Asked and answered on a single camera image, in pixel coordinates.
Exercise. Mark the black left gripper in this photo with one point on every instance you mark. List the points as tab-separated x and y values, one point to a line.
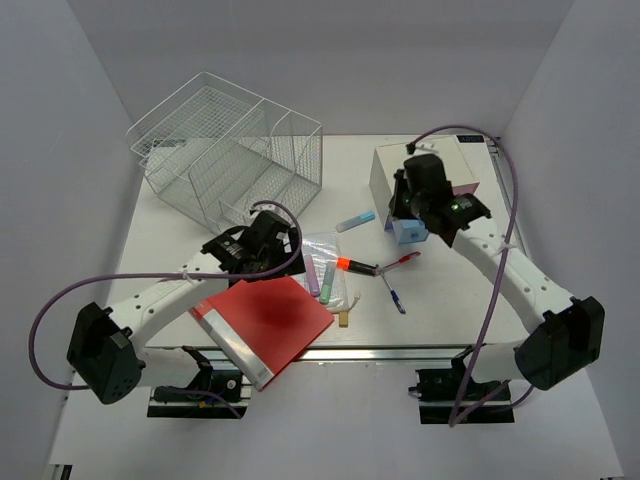
293	243

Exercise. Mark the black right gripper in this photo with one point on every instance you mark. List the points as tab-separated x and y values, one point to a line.
398	186

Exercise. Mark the light blue drawer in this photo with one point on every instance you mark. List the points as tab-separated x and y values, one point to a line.
409	231

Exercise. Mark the white mini drawer cabinet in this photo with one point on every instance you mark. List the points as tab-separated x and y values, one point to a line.
388	159

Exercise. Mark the purple highlighter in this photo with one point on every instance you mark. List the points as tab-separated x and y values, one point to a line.
311	276

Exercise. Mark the periwinkle blue drawer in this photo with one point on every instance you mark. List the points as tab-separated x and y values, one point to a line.
387	222

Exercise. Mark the pink drawer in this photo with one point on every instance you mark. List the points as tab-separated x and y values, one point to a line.
465	189

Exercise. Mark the green highlighter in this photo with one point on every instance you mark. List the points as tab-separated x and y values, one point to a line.
327	282

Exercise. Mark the red pen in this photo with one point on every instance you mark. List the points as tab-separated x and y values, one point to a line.
397	263

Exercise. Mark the orange black highlighter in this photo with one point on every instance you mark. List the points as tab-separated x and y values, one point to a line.
350	265

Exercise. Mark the tan eraser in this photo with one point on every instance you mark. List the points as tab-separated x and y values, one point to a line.
343	319

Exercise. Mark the blue pen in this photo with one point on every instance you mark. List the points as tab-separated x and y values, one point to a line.
396	300

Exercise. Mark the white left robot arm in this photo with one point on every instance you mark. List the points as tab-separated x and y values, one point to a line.
108	347

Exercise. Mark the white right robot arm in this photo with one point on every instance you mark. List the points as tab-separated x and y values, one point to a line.
564	332

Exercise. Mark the clear plastic bag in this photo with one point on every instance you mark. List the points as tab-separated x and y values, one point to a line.
324	247

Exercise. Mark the blue highlighter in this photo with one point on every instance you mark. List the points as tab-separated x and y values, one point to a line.
355	221

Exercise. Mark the red folder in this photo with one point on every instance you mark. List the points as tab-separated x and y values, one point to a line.
263	326

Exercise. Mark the blue label sticker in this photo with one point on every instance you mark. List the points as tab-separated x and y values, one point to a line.
470	138

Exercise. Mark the white wire mesh organizer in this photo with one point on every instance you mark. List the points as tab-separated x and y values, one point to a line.
212	148

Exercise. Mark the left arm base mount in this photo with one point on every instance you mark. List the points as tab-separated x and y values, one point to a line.
217	391

